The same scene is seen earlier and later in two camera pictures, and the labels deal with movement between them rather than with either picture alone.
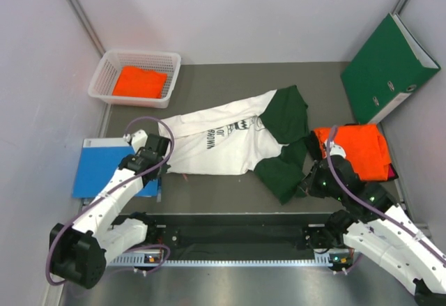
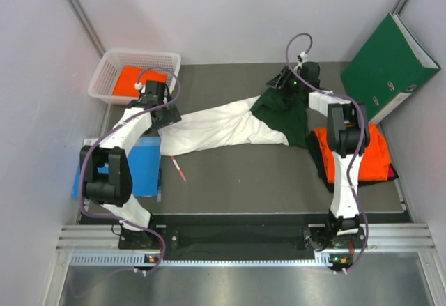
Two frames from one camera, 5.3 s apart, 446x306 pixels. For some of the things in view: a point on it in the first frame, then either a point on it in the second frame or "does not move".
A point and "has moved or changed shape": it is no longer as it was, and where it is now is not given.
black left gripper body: [162, 171] → [167, 117]
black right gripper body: [317, 185] → [291, 83]
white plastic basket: [138, 78] does not move
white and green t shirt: [263, 133] has moved or changed shape
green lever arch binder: [387, 71] does not move
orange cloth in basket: [136, 81] does not move
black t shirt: [316, 150] does not move
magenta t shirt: [391, 173] does not move
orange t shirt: [364, 148] does not move
